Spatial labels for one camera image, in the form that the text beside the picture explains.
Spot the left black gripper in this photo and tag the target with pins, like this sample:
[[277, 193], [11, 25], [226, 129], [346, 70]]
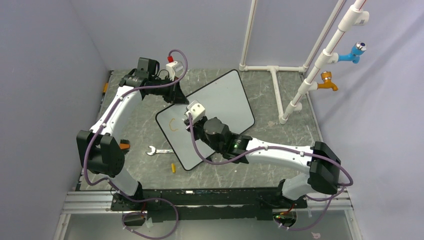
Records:
[[176, 95]]

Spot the white pvc pipe frame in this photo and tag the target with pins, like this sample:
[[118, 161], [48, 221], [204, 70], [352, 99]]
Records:
[[287, 36]]

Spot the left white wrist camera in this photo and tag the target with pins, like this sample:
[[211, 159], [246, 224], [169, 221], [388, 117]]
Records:
[[173, 67]]

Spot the orange tap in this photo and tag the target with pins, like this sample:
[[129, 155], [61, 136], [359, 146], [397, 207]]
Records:
[[326, 77]]

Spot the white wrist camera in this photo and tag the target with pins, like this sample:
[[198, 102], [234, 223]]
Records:
[[196, 110], [173, 67]]

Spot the silver wrench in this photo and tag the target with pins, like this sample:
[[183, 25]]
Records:
[[153, 151]]

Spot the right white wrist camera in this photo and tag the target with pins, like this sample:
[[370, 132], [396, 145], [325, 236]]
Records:
[[196, 110]]

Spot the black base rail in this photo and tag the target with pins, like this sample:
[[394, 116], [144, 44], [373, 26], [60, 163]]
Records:
[[259, 203]]

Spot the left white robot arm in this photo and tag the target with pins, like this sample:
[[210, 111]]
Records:
[[101, 156]]

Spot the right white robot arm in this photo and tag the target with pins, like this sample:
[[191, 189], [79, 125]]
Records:
[[318, 165]]

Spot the blue tap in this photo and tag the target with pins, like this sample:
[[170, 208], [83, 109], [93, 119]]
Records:
[[354, 56]]

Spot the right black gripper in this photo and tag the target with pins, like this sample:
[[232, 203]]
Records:
[[196, 123]]

